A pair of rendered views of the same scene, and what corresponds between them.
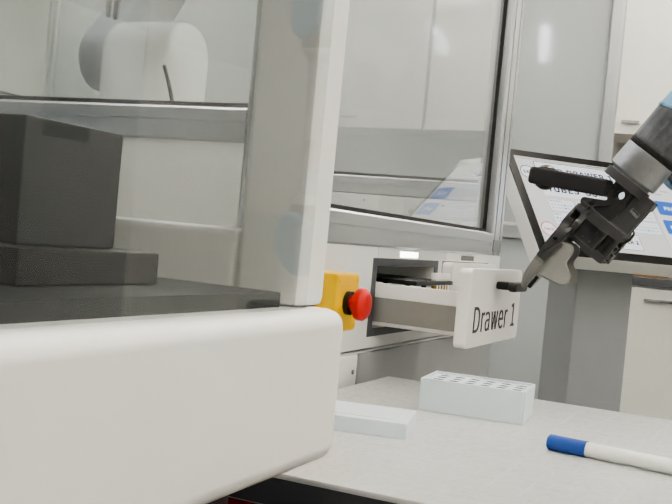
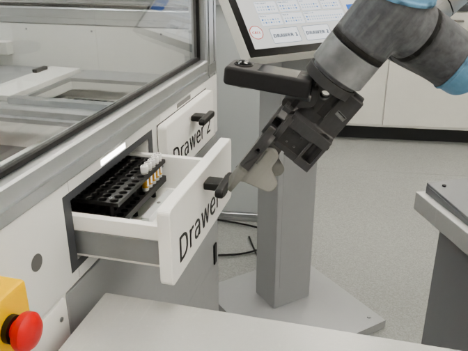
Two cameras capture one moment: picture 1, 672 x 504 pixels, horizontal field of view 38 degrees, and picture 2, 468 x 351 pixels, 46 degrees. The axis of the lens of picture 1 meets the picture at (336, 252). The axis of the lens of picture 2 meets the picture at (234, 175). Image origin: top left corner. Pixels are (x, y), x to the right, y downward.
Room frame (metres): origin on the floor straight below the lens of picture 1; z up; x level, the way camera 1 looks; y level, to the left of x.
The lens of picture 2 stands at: (0.72, -0.17, 1.22)
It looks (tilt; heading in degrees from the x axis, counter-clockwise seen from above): 23 degrees down; 351
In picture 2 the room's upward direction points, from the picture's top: straight up
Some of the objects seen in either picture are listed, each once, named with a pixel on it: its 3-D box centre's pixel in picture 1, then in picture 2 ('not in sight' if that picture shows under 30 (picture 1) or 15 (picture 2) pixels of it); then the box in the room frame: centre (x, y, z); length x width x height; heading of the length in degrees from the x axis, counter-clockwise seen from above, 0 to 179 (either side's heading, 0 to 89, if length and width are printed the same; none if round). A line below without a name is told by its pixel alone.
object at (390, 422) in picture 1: (351, 416); not in sight; (1.02, -0.03, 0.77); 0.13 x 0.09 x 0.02; 79
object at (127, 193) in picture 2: (429, 282); (138, 180); (1.50, -0.15, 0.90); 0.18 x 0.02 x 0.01; 156
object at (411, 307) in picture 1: (361, 296); (74, 192); (1.55, -0.05, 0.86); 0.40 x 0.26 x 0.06; 66
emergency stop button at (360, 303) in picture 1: (357, 304); (21, 331); (1.19, -0.03, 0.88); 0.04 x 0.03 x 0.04; 156
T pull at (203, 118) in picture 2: not in sight; (200, 117); (1.79, -0.28, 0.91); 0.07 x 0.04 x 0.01; 156
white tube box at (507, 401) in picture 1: (477, 396); not in sight; (1.17, -0.19, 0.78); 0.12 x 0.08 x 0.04; 71
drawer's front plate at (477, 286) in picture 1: (490, 305); (200, 201); (1.46, -0.24, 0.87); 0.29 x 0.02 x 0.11; 156
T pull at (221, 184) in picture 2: (510, 286); (217, 184); (1.45, -0.26, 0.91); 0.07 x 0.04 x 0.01; 156
